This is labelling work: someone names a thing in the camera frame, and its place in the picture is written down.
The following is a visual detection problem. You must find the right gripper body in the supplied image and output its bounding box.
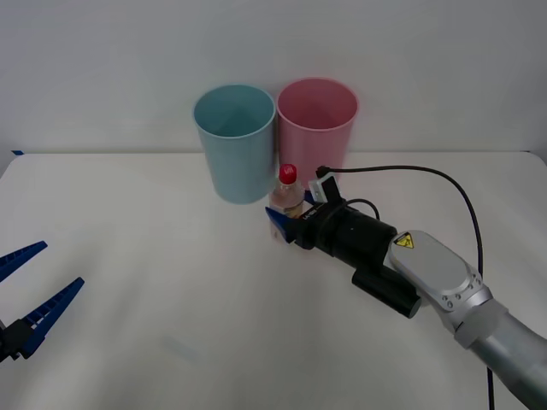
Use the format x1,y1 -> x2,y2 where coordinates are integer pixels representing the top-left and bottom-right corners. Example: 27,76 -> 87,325
294,197 -> 348,251

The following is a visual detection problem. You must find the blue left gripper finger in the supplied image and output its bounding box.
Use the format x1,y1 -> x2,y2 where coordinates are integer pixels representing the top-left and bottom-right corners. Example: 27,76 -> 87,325
0,240 -> 49,284
4,277 -> 85,360

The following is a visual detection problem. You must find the small clear bottle red cap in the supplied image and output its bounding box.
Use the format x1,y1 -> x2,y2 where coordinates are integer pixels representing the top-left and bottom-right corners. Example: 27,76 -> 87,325
268,163 -> 306,243

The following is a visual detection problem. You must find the pink plastic bin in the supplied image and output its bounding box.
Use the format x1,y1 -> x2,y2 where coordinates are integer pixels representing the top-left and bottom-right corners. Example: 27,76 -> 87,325
275,77 -> 359,198

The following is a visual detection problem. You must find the pale blue plastic bin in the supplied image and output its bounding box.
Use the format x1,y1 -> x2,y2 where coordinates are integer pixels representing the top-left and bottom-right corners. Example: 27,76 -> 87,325
192,84 -> 276,205

